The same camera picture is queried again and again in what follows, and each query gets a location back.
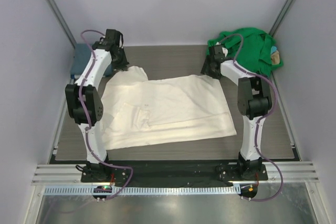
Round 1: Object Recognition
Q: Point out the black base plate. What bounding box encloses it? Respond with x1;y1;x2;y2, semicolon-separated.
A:
76;160;268;188

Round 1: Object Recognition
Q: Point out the folded blue t shirt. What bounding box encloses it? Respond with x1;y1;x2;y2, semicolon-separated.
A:
70;44;91;76

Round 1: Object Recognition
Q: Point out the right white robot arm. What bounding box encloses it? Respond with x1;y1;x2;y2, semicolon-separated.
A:
201;45;272;180

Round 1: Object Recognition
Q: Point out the slotted cable duct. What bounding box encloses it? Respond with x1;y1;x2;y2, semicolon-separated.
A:
44;184;240;196

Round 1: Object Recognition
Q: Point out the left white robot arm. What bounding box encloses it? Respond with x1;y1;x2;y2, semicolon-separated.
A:
65;29;129;182

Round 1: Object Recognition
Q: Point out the aluminium frame post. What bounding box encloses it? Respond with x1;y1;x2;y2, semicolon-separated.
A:
269;0;296;37
46;0;77;48

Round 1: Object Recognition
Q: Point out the left aluminium frame post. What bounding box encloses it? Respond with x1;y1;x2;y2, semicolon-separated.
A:
46;0;77;48

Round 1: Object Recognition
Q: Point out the green t shirt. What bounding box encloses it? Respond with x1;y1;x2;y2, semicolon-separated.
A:
207;27;284;76

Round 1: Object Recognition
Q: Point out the right aluminium frame post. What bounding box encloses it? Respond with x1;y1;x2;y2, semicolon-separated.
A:
269;0;296;37

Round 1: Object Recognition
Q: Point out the cyan blue t shirt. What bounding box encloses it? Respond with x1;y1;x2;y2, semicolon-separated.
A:
270;46;277;55

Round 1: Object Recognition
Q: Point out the cream white t shirt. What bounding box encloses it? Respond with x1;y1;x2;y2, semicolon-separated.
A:
101;67;236;150

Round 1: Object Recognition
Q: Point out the green plastic bin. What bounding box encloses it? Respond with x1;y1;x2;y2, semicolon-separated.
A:
222;36;283;76

